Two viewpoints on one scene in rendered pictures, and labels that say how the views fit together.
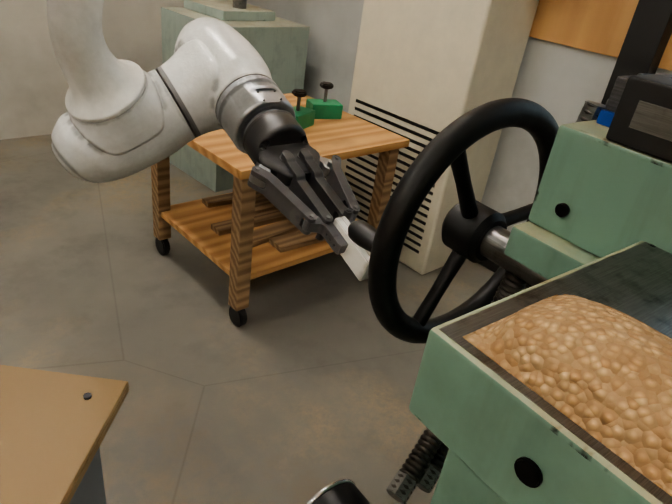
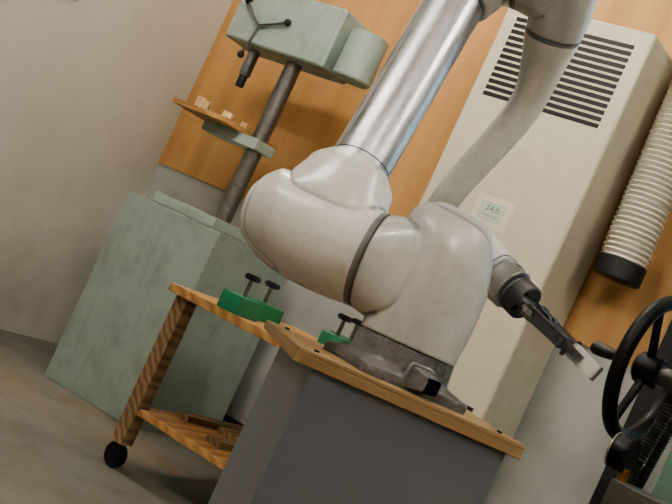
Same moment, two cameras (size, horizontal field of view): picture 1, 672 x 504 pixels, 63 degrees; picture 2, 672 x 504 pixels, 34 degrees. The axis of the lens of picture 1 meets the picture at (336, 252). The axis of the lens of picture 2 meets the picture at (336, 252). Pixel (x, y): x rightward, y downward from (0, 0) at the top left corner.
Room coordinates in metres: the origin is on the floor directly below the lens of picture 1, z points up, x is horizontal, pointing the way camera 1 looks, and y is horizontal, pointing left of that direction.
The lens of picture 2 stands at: (-1.34, 0.79, 0.72)
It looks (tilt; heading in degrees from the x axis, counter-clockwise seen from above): 1 degrees up; 351
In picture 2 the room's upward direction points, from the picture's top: 25 degrees clockwise
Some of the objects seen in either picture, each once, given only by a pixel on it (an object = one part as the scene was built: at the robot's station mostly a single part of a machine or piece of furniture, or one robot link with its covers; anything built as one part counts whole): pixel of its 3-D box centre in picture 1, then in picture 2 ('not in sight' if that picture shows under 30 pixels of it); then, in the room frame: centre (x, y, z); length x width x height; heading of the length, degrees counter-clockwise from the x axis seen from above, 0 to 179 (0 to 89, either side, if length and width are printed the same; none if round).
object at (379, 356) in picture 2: not in sight; (404, 366); (0.23, 0.37, 0.65); 0.22 x 0.18 x 0.06; 11
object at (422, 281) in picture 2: not in sight; (430, 276); (0.25, 0.38, 0.78); 0.18 x 0.16 x 0.22; 66
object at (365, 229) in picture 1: (370, 239); (605, 351); (0.50, -0.03, 0.80); 0.06 x 0.03 x 0.03; 41
